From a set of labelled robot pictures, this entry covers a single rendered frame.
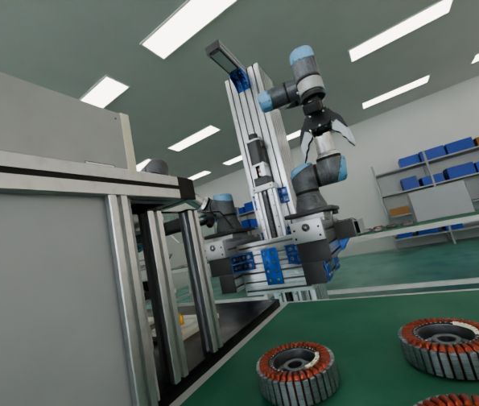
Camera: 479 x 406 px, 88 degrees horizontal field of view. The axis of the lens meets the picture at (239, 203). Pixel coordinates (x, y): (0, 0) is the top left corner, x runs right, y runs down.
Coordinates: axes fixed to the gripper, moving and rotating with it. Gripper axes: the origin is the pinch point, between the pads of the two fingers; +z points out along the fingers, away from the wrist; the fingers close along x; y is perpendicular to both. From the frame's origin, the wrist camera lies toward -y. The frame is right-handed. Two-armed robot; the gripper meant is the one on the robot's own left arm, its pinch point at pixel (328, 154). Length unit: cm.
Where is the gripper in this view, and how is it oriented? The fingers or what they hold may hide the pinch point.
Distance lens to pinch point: 77.8
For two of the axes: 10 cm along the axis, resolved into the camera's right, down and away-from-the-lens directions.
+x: -8.4, 2.6, 4.7
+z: 2.1, 9.6, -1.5
